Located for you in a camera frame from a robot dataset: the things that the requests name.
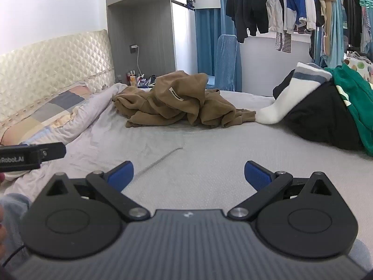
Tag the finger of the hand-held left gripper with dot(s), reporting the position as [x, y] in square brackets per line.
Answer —
[54, 151]

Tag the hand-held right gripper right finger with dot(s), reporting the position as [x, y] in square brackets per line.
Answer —
[256, 176]

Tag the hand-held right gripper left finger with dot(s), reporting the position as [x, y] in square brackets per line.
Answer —
[122, 176]

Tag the brown hoodie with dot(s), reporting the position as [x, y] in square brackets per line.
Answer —
[174, 102]

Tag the patchwork pillow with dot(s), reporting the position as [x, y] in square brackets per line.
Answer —
[52, 105]

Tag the white duvet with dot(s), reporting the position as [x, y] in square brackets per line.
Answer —
[96, 128]

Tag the person's jeans leg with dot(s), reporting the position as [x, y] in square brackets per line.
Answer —
[14, 224]

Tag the cream quilted headboard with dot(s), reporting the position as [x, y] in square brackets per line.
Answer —
[43, 73]

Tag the black and white garment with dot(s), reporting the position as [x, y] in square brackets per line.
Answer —
[314, 113]

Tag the cluster of small bottles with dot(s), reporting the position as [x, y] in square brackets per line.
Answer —
[132, 77]

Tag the blue covered chair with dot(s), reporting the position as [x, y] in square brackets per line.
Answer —
[224, 61]

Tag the green garment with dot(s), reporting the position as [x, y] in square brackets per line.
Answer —
[358, 113]

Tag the striped hanging garment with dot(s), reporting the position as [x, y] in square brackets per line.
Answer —
[284, 42]

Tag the blue curtain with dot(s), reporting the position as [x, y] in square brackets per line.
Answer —
[204, 40]

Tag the grey wardrobe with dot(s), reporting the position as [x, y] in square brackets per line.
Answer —
[140, 29]

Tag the dotted cloth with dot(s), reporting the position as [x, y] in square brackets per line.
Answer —
[361, 65]

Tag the white hanging garment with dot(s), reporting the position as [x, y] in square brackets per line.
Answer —
[275, 8]

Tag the black hanging jacket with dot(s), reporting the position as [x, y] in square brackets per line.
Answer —
[247, 5]

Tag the light blue hanging garment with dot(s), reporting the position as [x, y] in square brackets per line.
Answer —
[339, 20]

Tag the blue and white hanging jacket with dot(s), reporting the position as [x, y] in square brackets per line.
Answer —
[298, 3]

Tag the dark hanging garment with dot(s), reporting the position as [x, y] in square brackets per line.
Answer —
[352, 14]

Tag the wall socket with charger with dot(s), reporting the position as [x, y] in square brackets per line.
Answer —
[134, 48]

